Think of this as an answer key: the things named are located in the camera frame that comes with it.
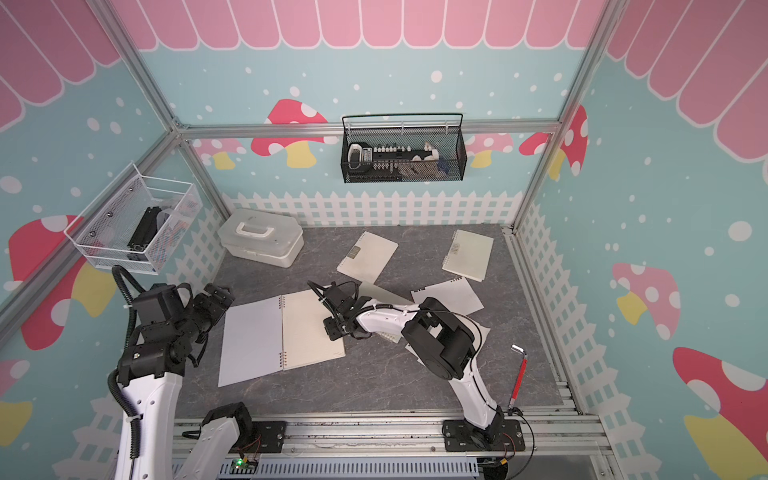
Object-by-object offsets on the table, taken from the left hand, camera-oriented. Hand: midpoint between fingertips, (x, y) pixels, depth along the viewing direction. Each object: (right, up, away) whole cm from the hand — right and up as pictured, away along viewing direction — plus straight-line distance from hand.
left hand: (225, 305), depth 73 cm
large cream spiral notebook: (+32, +12, +40) cm, 52 cm away
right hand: (+22, -10, +19) cm, 31 cm away
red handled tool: (+78, -21, +12) cm, 82 cm away
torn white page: (+63, -1, +27) cm, 69 cm away
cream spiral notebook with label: (+70, +13, +40) cm, 81 cm away
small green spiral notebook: (+5, -12, +19) cm, 23 cm away
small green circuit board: (+4, -40, 0) cm, 40 cm away
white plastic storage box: (-3, +18, +29) cm, 35 cm away
